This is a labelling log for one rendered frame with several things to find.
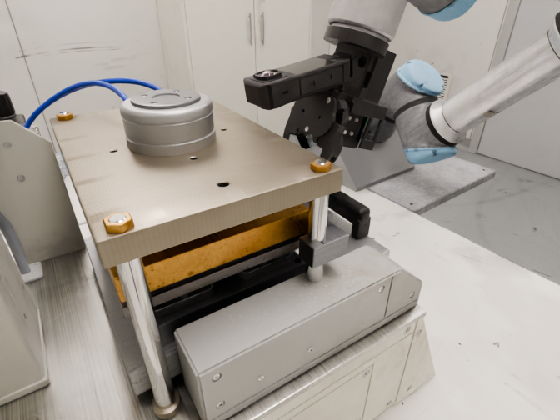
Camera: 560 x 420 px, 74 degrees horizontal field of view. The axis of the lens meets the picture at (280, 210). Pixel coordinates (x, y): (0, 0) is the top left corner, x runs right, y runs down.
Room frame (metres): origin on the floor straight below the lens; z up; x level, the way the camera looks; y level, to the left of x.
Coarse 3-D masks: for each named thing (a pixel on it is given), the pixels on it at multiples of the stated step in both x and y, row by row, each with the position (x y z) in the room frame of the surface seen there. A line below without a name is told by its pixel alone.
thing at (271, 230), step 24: (264, 216) 0.27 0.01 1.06; (288, 216) 0.28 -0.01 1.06; (192, 240) 0.24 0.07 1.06; (216, 240) 0.24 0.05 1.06; (240, 240) 0.25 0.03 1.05; (264, 240) 0.26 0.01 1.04; (288, 240) 0.28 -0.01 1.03; (144, 264) 0.21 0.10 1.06; (168, 264) 0.22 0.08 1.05; (192, 264) 0.23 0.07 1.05; (216, 264) 0.24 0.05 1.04; (240, 264) 0.25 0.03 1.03; (120, 288) 0.20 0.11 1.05; (168, 288) 0.22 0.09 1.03; (192, 288) 0.22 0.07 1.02
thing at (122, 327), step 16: (336, 224) 0.40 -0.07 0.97; (352, 240) 0.36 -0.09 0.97; (368, 240) 0.36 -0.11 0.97; (96, 256) 0.33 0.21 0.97; (96, 272) 0.30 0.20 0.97; (112, 288) 0.28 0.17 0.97; (112, 304) 0.26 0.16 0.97; (112, 320) 0.24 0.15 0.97; (128, 320) 0.24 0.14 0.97; (128, 336) 0.22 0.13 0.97; (128, 352) 0.20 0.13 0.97; (176, 352) 0.20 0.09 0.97; (128, 368) 0.19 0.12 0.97; (144, 368) 0.19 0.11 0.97; (176, 368) 0.20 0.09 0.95; (144, 384) 0.19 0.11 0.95
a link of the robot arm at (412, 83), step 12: (420, 60) 1.00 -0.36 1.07; (396, 72) 1.00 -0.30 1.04; (408, 72) 0.95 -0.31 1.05; (420, 72) 0.96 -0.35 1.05; (432, 72) 0.98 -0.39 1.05; (396, 84) 0.97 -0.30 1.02; (408, 84) 0.94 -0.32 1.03; (420, 84) 0.92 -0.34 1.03; (432, 84) 0.94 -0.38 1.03; (384, 96) 1.00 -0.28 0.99; (396, 96) 0.96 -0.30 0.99; (408, 96) 0.93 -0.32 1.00; (420, 96) 0.92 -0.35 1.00; (432, 96) 0.93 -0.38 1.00; (396, 108) 0.95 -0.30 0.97; (408, 108) 0.92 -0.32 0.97
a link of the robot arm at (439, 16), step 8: (408, 0) 0.50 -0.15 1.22; (416, 0) 0.49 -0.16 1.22; (424, 0) 0.49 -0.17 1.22; (432, 0) 0.49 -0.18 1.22; (440, 0) 0.49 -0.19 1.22; (448, 0) 0.50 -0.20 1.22; (456, 0) 0.50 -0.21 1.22; (464, 0) 0.51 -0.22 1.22; (472, 0) 0.52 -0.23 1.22; (424, 8) 0.51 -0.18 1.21; (432, 8) 0.51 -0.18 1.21; (440, 8) 0.51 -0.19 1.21; (448, 8) 0.51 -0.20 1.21; (456, 8) 0.51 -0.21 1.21; (464, 8) 0.52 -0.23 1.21; (432, 16) 0.53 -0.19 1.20; (440, 16) 0.52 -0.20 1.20; (448, 16) 0.52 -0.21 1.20; (456, 16) 0.52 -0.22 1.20
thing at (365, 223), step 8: (336, 192) 0.41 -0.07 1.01; (344, 192) 0.41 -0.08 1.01; (328, 200) 0.41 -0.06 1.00; (336, 200) 0.40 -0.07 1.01; (344, 200) 0.39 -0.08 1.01; (352, 200) 0.39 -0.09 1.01; (336, 208) 0.40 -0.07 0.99; (344, 208) 0.38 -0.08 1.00; (352, 208) 0.37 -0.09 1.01; (360, 208) 0.37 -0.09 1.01; (368, 208) 0.37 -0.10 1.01; (344, 216) 0.38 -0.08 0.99; (352, 216) 0.37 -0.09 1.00; (360, 216) 0.36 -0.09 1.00; (368, 216) 0.37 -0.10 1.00; (352, 224) 0.37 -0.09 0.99; (360, 224) 0.36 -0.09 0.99; (368, 224) 0.37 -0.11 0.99; (352, 232) 0.37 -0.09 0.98; (360, 232) 0.36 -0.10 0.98; (368, 232) 0.37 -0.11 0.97
